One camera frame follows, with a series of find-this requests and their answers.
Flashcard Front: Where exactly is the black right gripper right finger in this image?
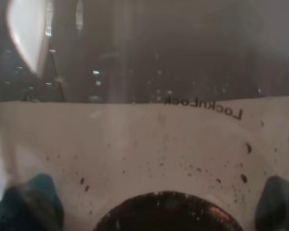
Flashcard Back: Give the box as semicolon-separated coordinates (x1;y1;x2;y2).
255;176;289;231

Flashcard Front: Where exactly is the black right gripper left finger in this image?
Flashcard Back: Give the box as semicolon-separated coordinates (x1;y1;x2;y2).
0;174;64;231

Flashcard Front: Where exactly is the smoky transparent water bottle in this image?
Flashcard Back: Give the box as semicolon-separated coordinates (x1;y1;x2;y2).
0;0;289;231

